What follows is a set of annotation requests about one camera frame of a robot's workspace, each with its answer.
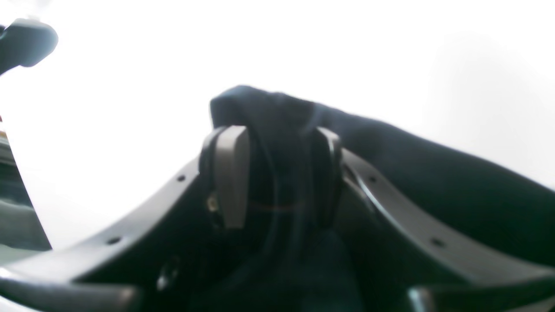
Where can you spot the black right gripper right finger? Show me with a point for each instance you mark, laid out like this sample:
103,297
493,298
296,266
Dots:
408,261

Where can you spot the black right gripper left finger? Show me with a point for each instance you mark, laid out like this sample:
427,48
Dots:
141,257

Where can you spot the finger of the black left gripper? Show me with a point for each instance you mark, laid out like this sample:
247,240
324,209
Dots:
25,43

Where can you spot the black T-shirt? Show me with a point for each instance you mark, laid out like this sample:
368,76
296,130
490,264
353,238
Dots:
284,260

